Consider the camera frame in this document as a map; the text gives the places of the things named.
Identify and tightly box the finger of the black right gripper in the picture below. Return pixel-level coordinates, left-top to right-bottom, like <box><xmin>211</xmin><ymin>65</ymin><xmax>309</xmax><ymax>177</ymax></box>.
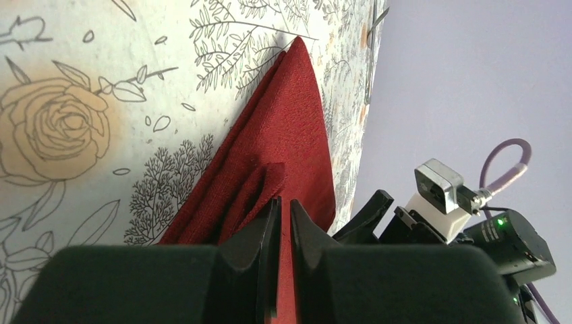
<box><xmin>333</xmin><ymin>190</ymin><xmax>394</xmax><ymax>244</ymax></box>

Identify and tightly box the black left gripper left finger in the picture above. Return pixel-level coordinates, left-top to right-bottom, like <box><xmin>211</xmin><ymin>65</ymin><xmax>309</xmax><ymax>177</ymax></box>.
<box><xmin>14</xmin><ymin>198</ymin><xmax>281</xmax><ymax>323</ymax></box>

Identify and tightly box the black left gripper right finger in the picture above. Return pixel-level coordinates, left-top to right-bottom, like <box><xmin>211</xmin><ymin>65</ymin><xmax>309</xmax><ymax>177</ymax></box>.
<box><xmin>290</xmin><ymin>200</ymin><xmax>521</xmax><ymax>323</ymax></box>

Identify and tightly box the red cloth napkin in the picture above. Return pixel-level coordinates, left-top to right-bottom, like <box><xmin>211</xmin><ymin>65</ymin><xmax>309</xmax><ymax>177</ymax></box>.
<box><xmin>161</xmin><ymin>38</ymin><xmax>336</xmax><ymax>323</ymax></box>

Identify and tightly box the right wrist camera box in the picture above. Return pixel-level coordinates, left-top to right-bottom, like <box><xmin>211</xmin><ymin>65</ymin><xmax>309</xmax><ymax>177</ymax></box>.
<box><xmin>414</xmin><ymin>159</ymin><xmax>482</xmax><ymax>215</ymax></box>

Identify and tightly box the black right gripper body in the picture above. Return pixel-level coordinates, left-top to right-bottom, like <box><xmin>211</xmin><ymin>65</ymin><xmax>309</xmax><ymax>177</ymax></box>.
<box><xmin>378</xmin><ymin>194</ymin><xmax>471</xmax><ymax>245</ymax></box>

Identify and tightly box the floral patterned tablecloth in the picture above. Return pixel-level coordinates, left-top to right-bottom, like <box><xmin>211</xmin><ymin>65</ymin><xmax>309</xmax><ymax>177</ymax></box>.
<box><xmin>1</xmin><ymin>1</ymin><xmax>389</xmax><ymax>323</ymax></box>

